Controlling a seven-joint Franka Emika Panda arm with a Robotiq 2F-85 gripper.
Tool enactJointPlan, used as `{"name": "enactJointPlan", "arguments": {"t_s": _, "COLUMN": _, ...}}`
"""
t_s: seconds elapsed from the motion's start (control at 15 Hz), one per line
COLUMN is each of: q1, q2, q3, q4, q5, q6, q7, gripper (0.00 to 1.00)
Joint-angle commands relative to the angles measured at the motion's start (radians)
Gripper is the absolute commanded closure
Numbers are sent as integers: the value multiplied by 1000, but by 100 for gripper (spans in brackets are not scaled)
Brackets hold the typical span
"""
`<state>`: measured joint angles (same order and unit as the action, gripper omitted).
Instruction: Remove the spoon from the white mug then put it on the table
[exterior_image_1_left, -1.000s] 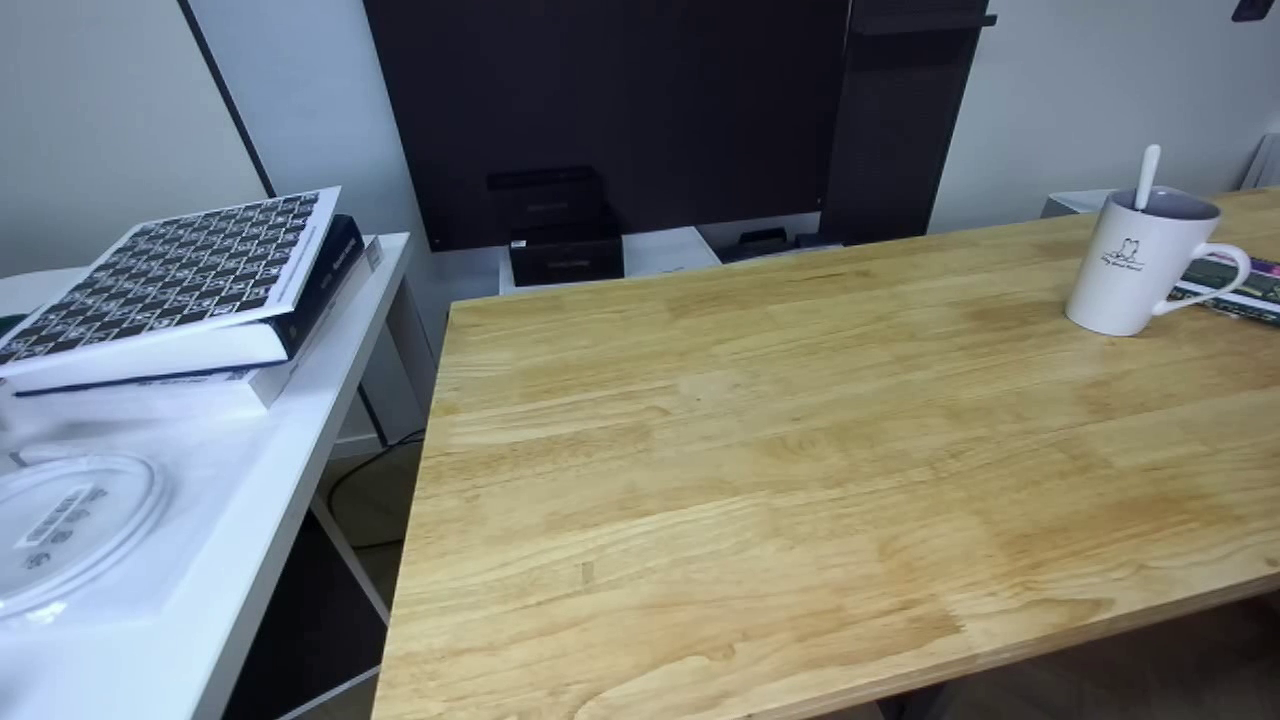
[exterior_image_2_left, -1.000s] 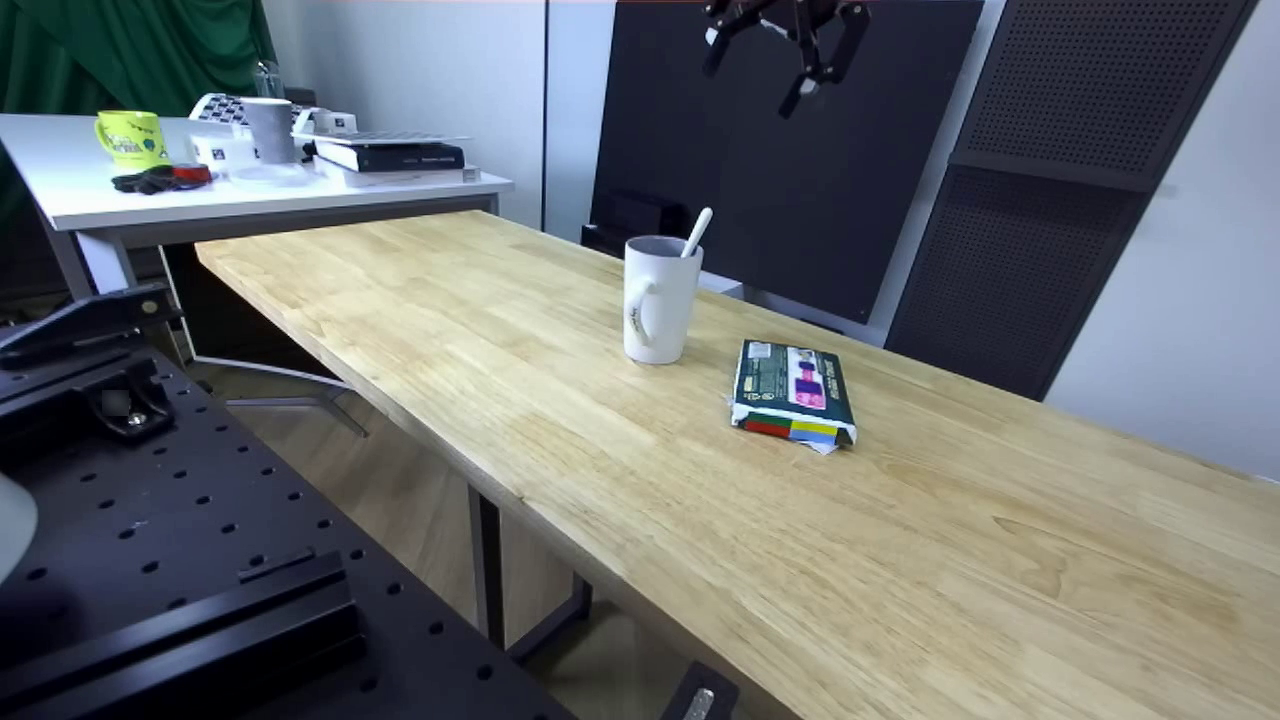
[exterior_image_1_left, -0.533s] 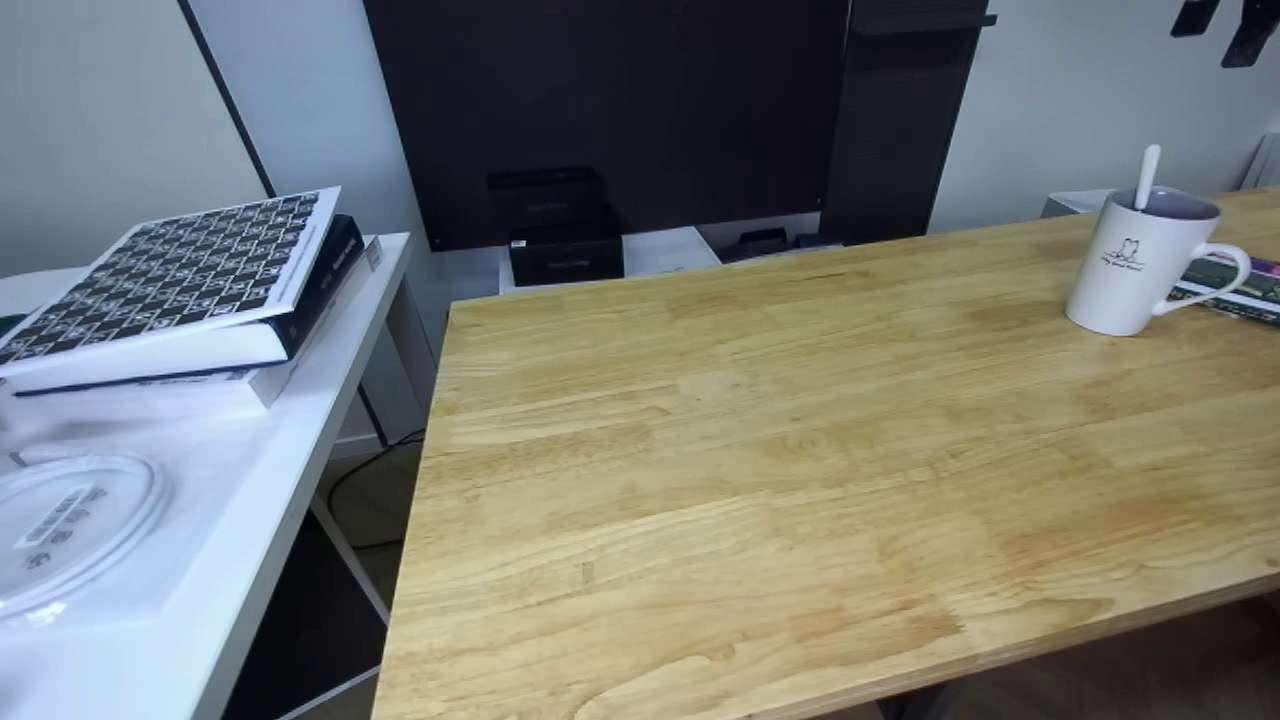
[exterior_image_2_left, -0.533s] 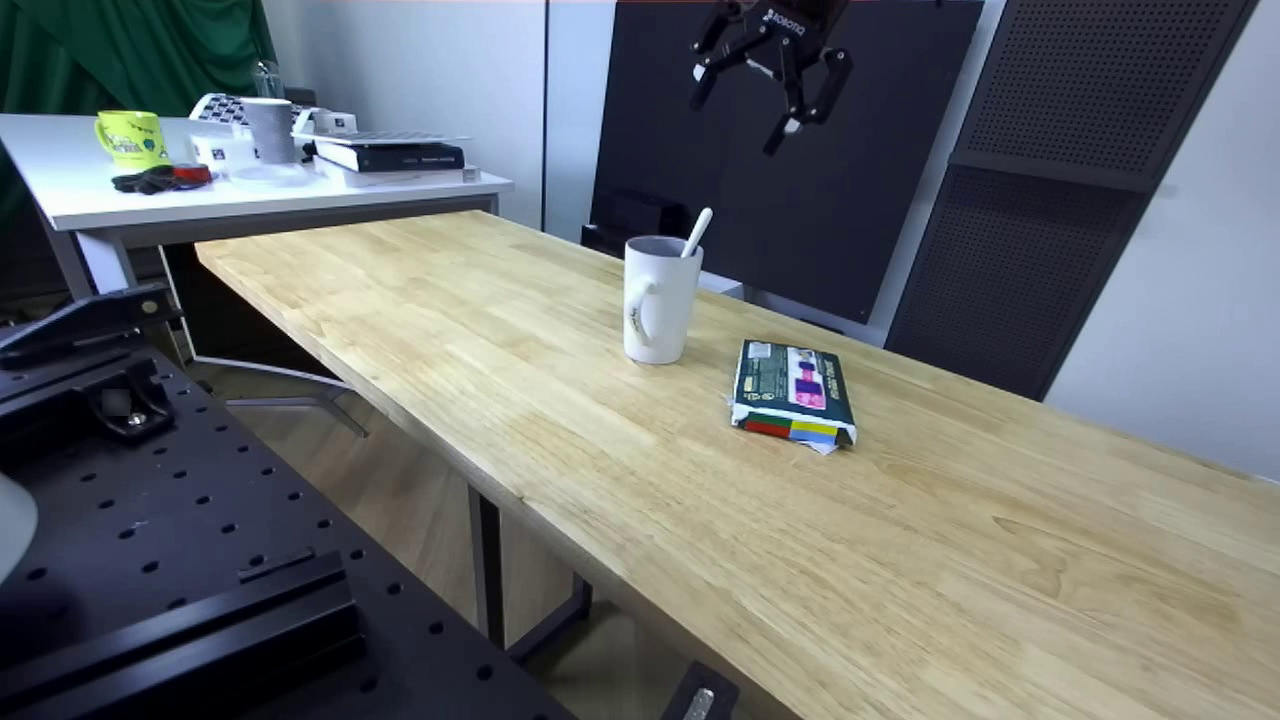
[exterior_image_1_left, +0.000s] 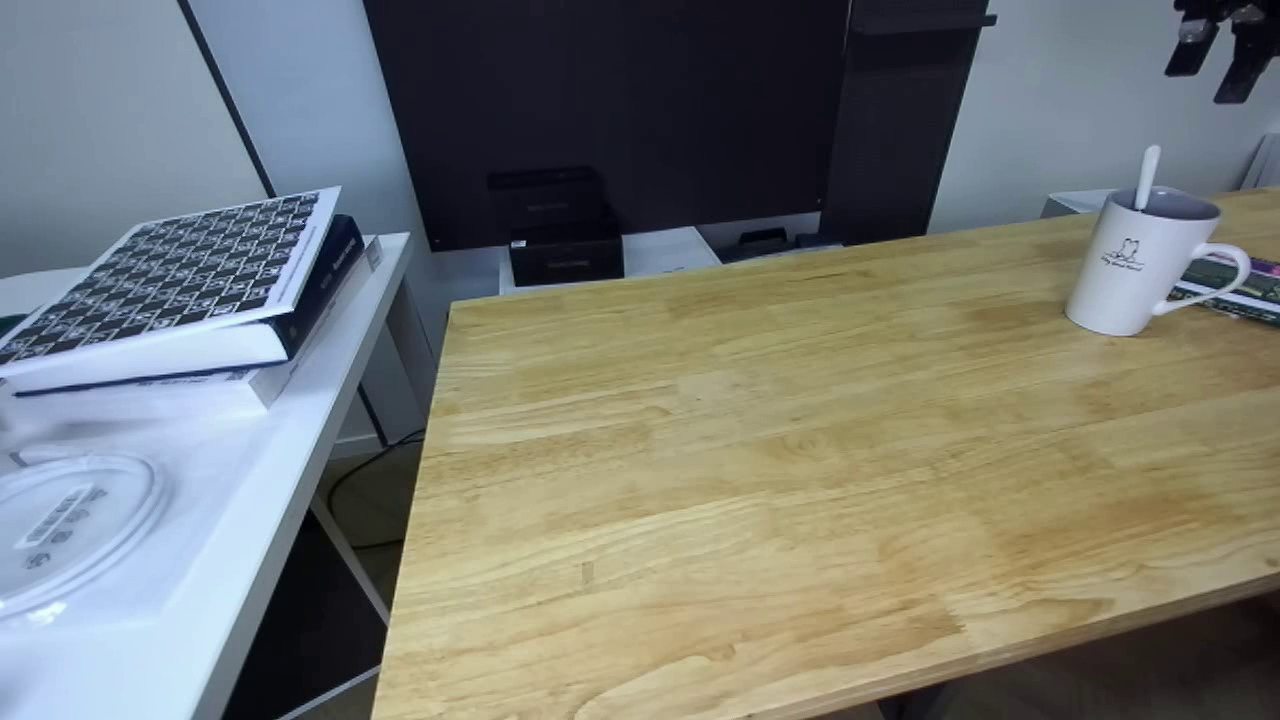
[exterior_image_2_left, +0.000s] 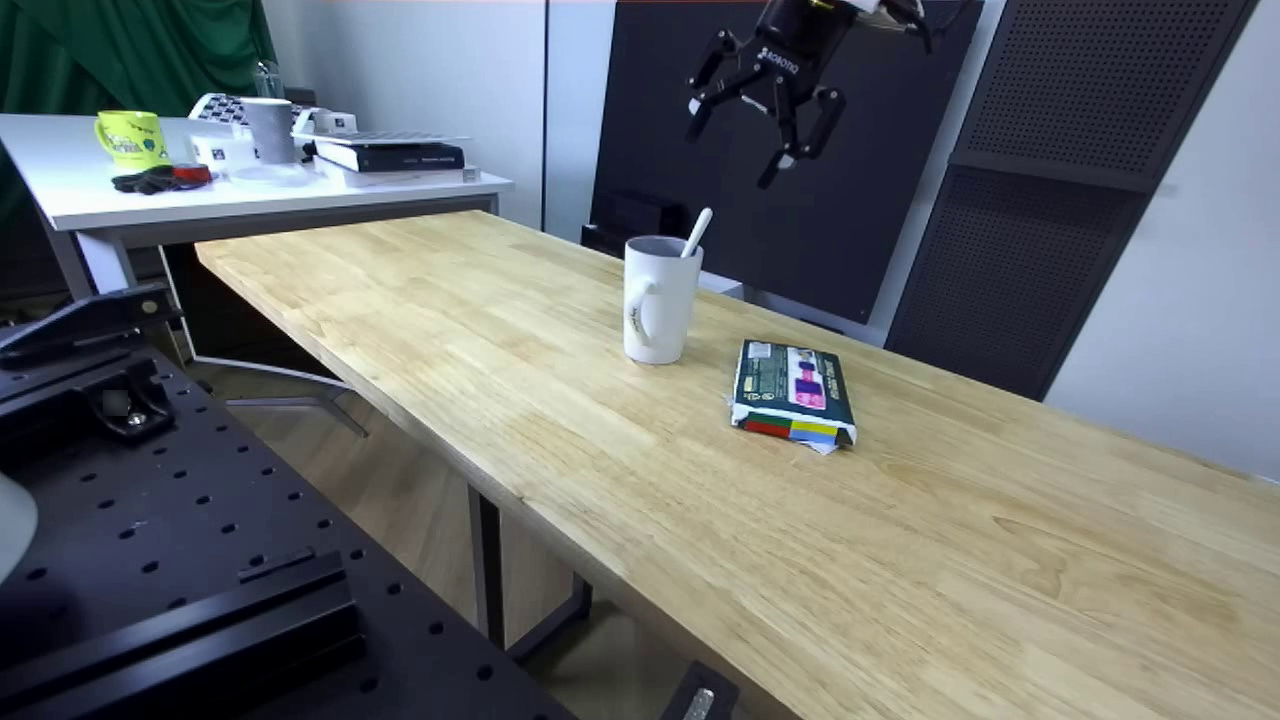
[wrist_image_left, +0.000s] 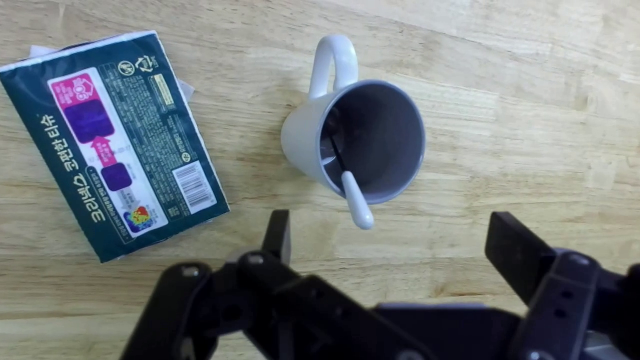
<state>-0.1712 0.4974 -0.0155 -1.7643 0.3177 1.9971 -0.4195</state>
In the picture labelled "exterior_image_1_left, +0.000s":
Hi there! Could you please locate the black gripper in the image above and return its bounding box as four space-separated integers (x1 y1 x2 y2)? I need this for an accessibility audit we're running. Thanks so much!
1164 0 1280 110

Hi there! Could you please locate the white handled metal spoon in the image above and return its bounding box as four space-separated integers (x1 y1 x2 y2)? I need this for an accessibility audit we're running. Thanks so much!
1131 141 1166 218

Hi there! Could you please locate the white mug with grey interior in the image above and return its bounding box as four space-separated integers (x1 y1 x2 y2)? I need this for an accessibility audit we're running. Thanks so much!
1063 189 1256 339

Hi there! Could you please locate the teal card box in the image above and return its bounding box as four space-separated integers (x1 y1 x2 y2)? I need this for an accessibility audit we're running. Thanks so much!
1171 252 1280 332

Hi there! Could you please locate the black upright stand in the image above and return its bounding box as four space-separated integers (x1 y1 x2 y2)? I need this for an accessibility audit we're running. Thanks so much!
820 0 1000 248

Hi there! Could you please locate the white low platform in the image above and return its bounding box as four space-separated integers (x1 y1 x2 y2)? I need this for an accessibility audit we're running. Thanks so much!
490 209 855 298

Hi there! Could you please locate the large black panel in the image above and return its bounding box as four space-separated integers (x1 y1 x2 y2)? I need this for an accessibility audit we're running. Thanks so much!
360 0 855 255

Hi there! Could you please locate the small black box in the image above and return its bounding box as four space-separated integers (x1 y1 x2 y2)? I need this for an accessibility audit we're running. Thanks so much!
482 162 629 288

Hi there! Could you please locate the thin black slanted pole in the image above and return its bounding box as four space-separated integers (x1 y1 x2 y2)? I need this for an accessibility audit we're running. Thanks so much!
176 0 280 200

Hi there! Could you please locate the checkered pattern board box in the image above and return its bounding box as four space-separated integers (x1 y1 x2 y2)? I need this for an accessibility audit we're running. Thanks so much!
0 184 368 402

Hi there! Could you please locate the white side table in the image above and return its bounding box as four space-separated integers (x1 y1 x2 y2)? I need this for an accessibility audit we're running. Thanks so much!
0 234 418 720

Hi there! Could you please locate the round clear plastic lid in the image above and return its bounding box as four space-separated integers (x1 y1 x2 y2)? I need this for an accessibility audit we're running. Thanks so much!
0 454 180 630

